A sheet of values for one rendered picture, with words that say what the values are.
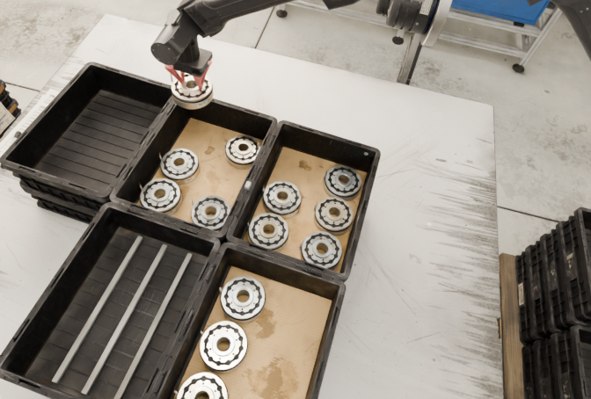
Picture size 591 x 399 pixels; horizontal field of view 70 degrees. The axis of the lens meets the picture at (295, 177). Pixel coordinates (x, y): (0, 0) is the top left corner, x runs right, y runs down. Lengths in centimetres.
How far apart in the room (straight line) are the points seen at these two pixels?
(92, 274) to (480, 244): 109
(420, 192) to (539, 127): 165
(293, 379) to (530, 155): 212
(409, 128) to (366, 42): 153
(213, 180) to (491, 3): 223
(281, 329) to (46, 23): 267
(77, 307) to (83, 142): 48
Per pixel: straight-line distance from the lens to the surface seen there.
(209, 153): 125
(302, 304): 105
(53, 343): 111
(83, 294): 112
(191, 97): 109
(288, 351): 102
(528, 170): 271
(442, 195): 146
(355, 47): 299
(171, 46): 91
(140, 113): 138
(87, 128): 139
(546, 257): 194
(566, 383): 176
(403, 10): 127
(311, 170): 122
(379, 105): 163
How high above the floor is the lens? 183
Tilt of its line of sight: 56 degrees down
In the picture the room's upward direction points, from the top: 9 degrees clockwise
